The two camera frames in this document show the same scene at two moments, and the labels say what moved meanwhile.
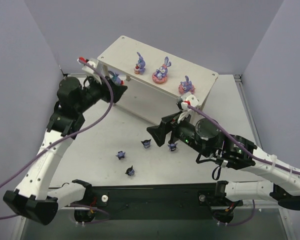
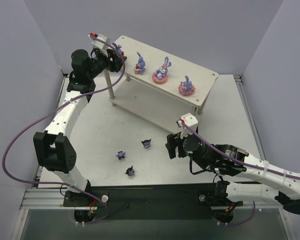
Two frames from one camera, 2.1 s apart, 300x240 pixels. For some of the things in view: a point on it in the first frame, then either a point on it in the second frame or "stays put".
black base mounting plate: (157, 201) stays put
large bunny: (160, 75) stays put
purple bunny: (116, 79) to (118, 48)
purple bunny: (186, 86) stays put
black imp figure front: (130, 171) stays put
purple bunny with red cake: (140, 67) stays put
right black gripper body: (170, 130) to (175, 145)
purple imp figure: (121, 155) stays put
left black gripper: (107, 90) to (115, 63)
